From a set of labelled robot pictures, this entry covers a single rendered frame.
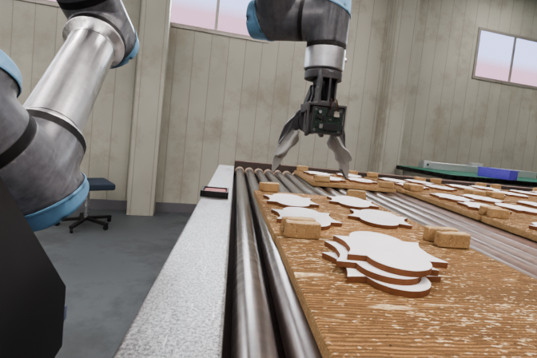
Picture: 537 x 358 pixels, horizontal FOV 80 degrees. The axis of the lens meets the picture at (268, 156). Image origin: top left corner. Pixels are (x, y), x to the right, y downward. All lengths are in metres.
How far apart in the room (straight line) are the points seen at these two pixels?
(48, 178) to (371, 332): 0.41
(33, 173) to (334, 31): 0.50
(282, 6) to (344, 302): 0.49
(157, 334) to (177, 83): 4.08
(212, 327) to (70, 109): 0.39
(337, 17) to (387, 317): 0.48
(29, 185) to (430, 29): 5.54
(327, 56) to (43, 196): 0.48
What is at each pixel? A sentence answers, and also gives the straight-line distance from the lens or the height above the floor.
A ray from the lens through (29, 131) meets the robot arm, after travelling 0.47.
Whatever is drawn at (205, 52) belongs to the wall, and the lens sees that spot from 4.40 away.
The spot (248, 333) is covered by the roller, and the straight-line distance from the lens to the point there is 0.33.
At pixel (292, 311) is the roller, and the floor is 0.92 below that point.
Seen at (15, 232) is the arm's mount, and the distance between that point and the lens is 0.27.
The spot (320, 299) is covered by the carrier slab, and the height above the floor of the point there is 0.94.
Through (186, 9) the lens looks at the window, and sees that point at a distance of 4.51.
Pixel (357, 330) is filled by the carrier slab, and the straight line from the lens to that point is 0.33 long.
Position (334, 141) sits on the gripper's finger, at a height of 1.10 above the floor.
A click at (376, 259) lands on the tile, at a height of 0.96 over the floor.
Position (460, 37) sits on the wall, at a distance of 6.05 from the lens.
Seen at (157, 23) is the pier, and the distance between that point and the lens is 4.24.
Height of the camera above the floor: 1.09
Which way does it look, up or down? 4 degrees down
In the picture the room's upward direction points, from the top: 6 degrees clockwise
